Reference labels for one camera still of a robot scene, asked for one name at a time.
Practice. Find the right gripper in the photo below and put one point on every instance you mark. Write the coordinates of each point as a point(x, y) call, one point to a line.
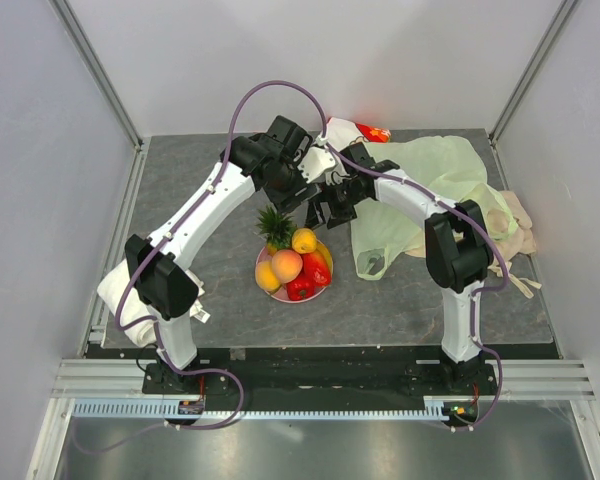
point(315, 214)

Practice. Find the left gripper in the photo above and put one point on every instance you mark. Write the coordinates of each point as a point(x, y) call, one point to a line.
point(288, 201)

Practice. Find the small yellow fake fruit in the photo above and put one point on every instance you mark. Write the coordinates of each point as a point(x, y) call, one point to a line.
point(304, 241)

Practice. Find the fake pineapple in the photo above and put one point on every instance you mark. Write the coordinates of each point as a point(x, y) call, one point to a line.
point(277, 229)

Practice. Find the fake red orange mango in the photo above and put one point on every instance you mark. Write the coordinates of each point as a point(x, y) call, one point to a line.
point(316, 267)

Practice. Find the fake peach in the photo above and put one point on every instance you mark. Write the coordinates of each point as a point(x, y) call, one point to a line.
point(286, 265)

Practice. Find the fake red bell pepper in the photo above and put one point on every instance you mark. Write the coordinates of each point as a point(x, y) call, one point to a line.
point(301, 288)

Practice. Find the fake yellow pear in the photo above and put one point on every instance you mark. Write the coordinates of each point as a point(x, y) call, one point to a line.
point(265, 277)

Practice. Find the green avocado print plastic bag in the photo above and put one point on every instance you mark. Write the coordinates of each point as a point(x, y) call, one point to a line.
point(430, 169)

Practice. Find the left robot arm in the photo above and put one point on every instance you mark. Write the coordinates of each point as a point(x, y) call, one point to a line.
point(268, 162)

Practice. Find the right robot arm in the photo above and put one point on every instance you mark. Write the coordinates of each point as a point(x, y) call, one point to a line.
point(458, 250)

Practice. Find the white red cartoon bag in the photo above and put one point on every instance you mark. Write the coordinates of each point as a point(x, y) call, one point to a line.
point(342, 133)

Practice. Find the pink plate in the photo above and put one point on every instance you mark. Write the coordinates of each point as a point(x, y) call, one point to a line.
point(281, 294)

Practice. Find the beige crumpled cloth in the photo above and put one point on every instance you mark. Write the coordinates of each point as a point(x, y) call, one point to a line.
point(510, 227)

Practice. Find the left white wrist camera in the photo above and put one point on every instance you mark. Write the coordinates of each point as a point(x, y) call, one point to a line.
point(317, 162)

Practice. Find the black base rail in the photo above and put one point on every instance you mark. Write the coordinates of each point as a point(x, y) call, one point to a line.
point(408, 370)

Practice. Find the slotted cable duct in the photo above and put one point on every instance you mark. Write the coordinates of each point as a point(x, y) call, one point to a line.
point(177, 410)

